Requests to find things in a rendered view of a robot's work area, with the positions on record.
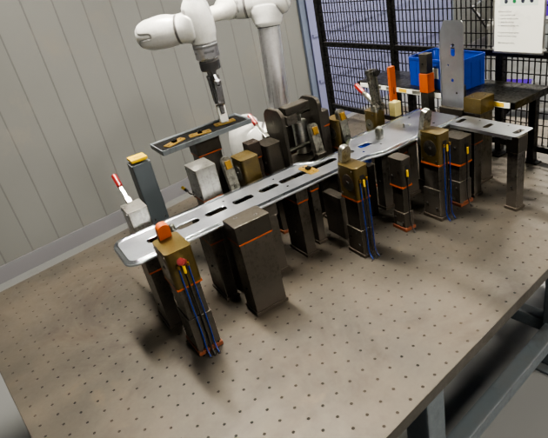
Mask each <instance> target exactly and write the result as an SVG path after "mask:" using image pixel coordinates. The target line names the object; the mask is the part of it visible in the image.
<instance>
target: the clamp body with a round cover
mask: <svg viewBox="0 0 548 438"><path fill-rule="evenodd" d="M231 161H232V163H233V166H234V169H235V171H236V174H237V179H238V181H239V184H240V187H242V186H244V185H245V184H248V183H251V182H253V181H256V180H257V179H259V178H262V177H263V176H262V172H261V169H260V164H259V161H258V156H257V154H256V153H253V152H251V151H249V150H244V151H241V152H239V153H236V154H235V155H232V156H231Z"/></svg>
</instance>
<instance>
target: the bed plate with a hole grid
mask: <svg viewBox="0 0 548 438"><path fill-rule="evenodd" d="M537 160H540V161H542V162H541V163H539V164H537V165H534V164H530V163H525V179H524V198H523V203H524V204H525V206H524V207H523V208H522V209H520V210H518V211H517V212H516V211H513V210H510V209H506V208H505V205H506V177H507V154H505V155H503V156H501V157H495V156H492V157H491V174H492V175H493V178H492V179H490V180H488V181H487V182H484V183H482V184H481V190H483V194H481V195H480V196H477V197H475V198H473V201H472V202H471V204H472V205H474V206H473V207H471V205H470V203H468V204H466V205H465V206H463V207H462V208H460V207H458V206H456V205H453V204H452V211H453V214H454V216H455V217H457V218H458V219H455V221H452V222H449V221H450V220H449V219H448V218H447V219H445V220H443V221H442V222H440V221H439V220H436V219H434V218H431V217H429V216H426V215H424V186H425V183H424V182H420V181H418V182H419V188H420V189H421V192H419V193H417V194H416V195H414V196H412V197H411V200H412V203H411V209H413V219H414V223H415V224H416V228H414V229H415V231H417V233H414V231H413V229H412V230H410V231H408V232H404V231H403V230H401V229H398V228H395V227H393V223H394V212H393V210H394V209H395V206H394V207H393V208H391V209H388V210H384V209H381V208H378V210H379V213H378V214H376V215H371V216H372V223H373V230H374V237H375V245H376V248H377V249H378V253H379V254H380V255H381V256H379V257H378V258H375V256H374V255H372V257H373V258H375V260H372V259H371V256H369V257H367V258H365V259H364V258H363V257H362V256H360V255H357V254H356V253H354V252H352V251H350V250H349V246H350V240H349V238H347V239H344V238H343V237H342V236H339V235H337V234H335V233H333V232H332V231H330V230H329V226H328V221H327V218H325V217H323V220H324V230H325V235H326V237H327V238H328V241H327V242H324V243H322V244H318V243H317V242H316V247H317V249H318V253H317V254H315V255H313V256H311V257H309V258H307V257H306V256H304V255H302V254H301V253H299V252H298V251H296V250H295V249H293V248H292V247H291V246H290V244H291V239H290V235H289V233H287V234H283V233H281V236H282V240H283V245H284V252H285V255H286V260H287V263H288V264H289V265H290V268H289V269H287V270H285V271H283V272H281V276H282V279H283V283H284V290H285V294H286V295H287V296H288V298H289V300H288V301H286V302H283V303H282V304H280V305H278V306H276V307H275V308H274V309H271V310H269V311H268V312H266V313H264V314H262V315H260V316H257V315H256V314H254V313H253V312H252V311H251V310H250V309H249V308H248V307H247V306H246V303H247V301H246V297H245V294H244V290H243V289H242V288H240V287H239V286H238V285H237V284H236V287H237V290H238V291H239V293H240V295H238V296H236V297H234V298H232V299H230V300H229V301H227V300H226V299H225V298H224V297H223V296H222V295H221V294H220V293H219V292H218V291H217V290H216V289H215V288H214V287H213V286H212V283H213V281H212V278H211V273H210V271H209V267H208V264H207V261H206V259H205V256H204V251H203V248H202V245H201V242H200V240H199V238H198V239H196V240H194V241H191V242H190V245H191V248H192V252H193V255H194V257H195V260H196V263H197V267H198V270H199V272H200V275H201V278H202V279H203V280H202V281H201V282H200V283H201V286H202V289H203V292H204V296H205V299H206V301H207V304H208V307H209V308H210V309H211V312H212V314H213V317H214V320H215V323H216V325H217V330H218V333H219V335H220V338H221V339H222V340H223V342H224V344H222V345H220V346H219V347H218V349H219V350H221V353H220V354H219V353H218V352H217V348H214V351H215V353H217V355H213V354H214V353H213V351H210V354H211V355H213V357H212V358H210V357H209V356H210V355H209V354H208V353H207V354H205V355H202V356H200V355H199V354H198V353H197V351H196V350H195V349H194V348H193V347H192V345H191V344H190V342H189V341H188V340H187V338H186V332H185V330H184V325H182V326H180V327H178V328H175V329H173V330H172V331H171V330H170V329H169V327H168V326H167V324H166V323H165V322H164V320H163V318H162V317H161V316H160V314H158V311H159V309H158V307H157V304H156V301H155V299H154V296H153V294H152V292H151V289H150V285H149V283H148V281H147V279H146V276H145V273H144V270H143V268H142V265H139V266H136V267H127V266H125V265H124V263H123V262H122V261H121V259H120V258H119V256H118V255H117V253H116V252H115V250H114V245H115V243H116V242H117V241H118V240H120V239H122V238H124V237H126V236H129V235H130V230H129V228H127V229H125V230H123V231H121V232H119V233H117V234H115V235H113V236H111V237H109V238H107V239H105V240H103V241H101V242H99V243H97V244H95V245H93V246H91V247H89V248H87V249H85V250H83V251H81V252H79V253H77V254H75V255H73V256H71V257H69V258H67V259H65V260H63V261H61V262H59V263H57V264H55V265H53V266H51V267H49V268H47V269H45V270H43V271H41V272H39V273H37V274H35V275H33V276H31V277H29V278H27V279H25V280H23V281H21V282H19V283H17V284H15V285H13V286H11V287H9V288H7V289H5V290H3V291H1V292H0V374H1V376H2V377H3V380H4V382H5V384H6V386H7V388H8V390H9V392H10V395H11V397H12V399H13V401H14V403H15V404H16V406H17V409H18V411H19V414H20V415H21V417H22V419H23V422H24V424H25V426H26V428H27V429H28V431H29V433H30V437H31V438H398V437H399V436H400V435H401V434H402V433H403V432H404V431H405V430H406V429H407V428H408V427H409V426H410V425H411V424H412V422H413V421H414V420H415V419H416V418H417V417H418V416H419V415H420V414H421V413H422V412H423V411H424V410H425V409H426V407H427V406H428V405H429V404H430V403H431V402H432V401H433V400H434V399H435V398H436V397H437V396H438V395H439V393H440V392H441V391H442V390H443V389H444V388H445V387H446V386H447V385H448V384H449V383H450V382H451V381H452V380H453V378H454V377H455V376H456V375H457V374H458V373H459V372H460V371H461V370H462V369H463V368H464V367H465V366H466V365H467V363H468V362H469V361H470V360H471V359H472V358H473V357H474V356H475V355H476V354H477V353H478V352H479V351H480V349H481V348H482V347H483V346H484V345H485V344H486V343H487V342H488V341H489V340H490V339H491V338H492V337H493V336H494V335H495V334H496V333H497V332H498V331H499V330H500V329H501V328H502V327H503V326H504V325H505V324H506V323H507V321H508V320H509V319H510V318H511V317H512V316H513V315H514V314H515V313H516V312H517V311H518V310H519V309H520V308H521V306H522V305H523V304H524V303H525V302H526V301H527V300H528V299H529V298H530V297H531V296H532V295H533V294H534V293H535V291H536V290H537V289H538V288H539V287H540V286H541V285H542V284H543V283H544V282H545V281H546V280H547V279H548V155H547V154H544V153H539V152H537ZM449 218H450V219H451V217H449Z"/></svg>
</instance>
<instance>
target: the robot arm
mask: <svg viewBox="0 0 548 438"><path fill-rule="evenodd" d="M290 6H291V0H217V1H216V2H215V4H214V5H213V6H211V7H210V6H209V5H208V3H207V1H206V0H183V2H182V5H181V11H182V12H181V13H178V14H175V15H168V14H165V15H159V16H154V17H151V18H149V19H145V20H143V21H142V22H141V23H139V24H138V25H137V27H136V28H135V37H136V40H137V43H138V45H139V46H141V47H142V48H143V49H146V50H163V49H168V48H171V47H175V46H177V45H180V44H184V43H191V44H192V48H193V50H194V54H195V57H196V60H197V61H200V62H199V66H200V70H201V71H202V72H207V75H208V76H206V78H207V81H208V84H209V86H210V90H211V95H212V98H213V101H214V102H215V104H216V108H217V114H218V118H219V122H221V123H226V122H229V119H228V116H227V112H226V108H225V105H224V104H225V100H224V93H223V88H222V83H221V79H219V78H220V77H219V74H218V73H217V70H218V69H219V68H220V67H221V65H220V62H219V58H218V56H219V55H220V53H219V49H218V46H217V39H216V26H215V22H217V21H220V20H225V21H227V20H231V19H247V18H251V19H252V22H253V23H254V25H255V27H256V28H257V31H258V36H259V42H260V49H261V54H262V60H263V66H264V77H265V82H266V89H267V94H268V100H269V105H270V108H273V109H276V110H278V107H281V106H283V105H286V104H288V103H290V98H289V92H288V86H287V79H286V73H285V66H284V52H283V45H282V39H281V32H280V27H279V24H281V22H282V17H283V14H284V13H286V12H287V11H288V9H289V8H290ZM252 138H254V139H257V140H258V141H259V140H262V139H263V138H262V134H261V132H260V131H259V130H258V129H257V127H256V126H254V125H253V124H252V123H250V124H247V125H245V126H243V127H240V128H238V129H234V130H232V131H229V140H230V146H231V153H232V155H235V154H236V153H239V152H241V151H244V147H243V144H242V142H245V141H248V140H250V139H252Z"/></svg>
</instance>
